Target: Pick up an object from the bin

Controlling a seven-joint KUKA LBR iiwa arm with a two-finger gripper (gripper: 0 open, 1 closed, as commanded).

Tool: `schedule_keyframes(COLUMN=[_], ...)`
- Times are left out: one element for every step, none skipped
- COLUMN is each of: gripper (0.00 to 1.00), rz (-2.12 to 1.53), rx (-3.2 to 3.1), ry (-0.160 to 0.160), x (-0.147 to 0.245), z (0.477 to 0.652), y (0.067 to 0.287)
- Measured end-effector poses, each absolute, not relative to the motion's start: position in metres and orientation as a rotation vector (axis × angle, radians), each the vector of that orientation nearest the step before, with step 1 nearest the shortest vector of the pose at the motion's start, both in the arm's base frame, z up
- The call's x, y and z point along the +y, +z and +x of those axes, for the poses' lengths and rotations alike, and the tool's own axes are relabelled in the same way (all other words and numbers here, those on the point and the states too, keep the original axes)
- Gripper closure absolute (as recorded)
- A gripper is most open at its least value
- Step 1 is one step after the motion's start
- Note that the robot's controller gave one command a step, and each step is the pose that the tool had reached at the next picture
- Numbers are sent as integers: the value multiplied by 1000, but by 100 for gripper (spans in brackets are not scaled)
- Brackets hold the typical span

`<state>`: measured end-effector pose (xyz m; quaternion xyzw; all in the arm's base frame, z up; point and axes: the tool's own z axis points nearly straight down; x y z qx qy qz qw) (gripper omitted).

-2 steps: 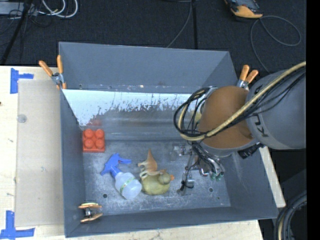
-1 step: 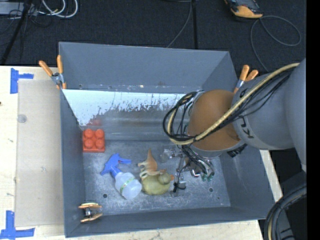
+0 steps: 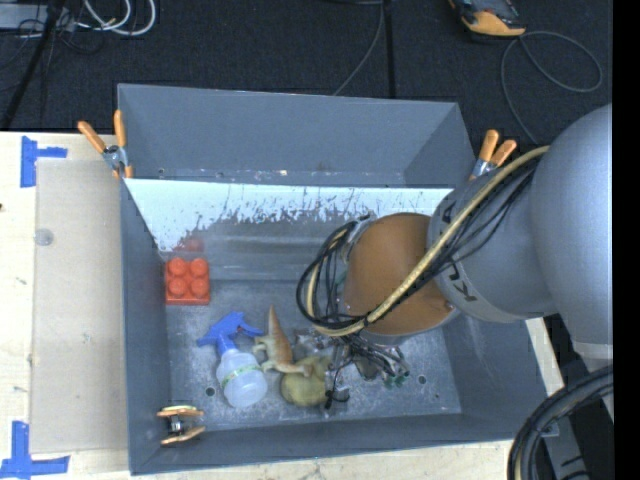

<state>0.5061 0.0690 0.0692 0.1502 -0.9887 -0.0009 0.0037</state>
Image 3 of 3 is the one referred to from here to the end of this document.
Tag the yellow-green soft toy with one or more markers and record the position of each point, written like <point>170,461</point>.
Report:
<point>302,388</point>

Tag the orange toy building brick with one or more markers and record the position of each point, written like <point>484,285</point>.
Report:
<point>187,280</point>

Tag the pale cardboard board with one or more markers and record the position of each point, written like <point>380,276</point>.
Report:
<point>75,293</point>

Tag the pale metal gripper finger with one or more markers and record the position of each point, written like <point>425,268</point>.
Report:
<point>315,342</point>
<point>340,394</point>

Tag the clear spray bottle blue trigger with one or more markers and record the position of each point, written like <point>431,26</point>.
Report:
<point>241,375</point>

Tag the grey metal bin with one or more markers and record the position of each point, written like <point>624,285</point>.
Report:
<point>280,133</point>

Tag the tan toy dinosaur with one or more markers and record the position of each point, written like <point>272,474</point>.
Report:
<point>278,343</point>

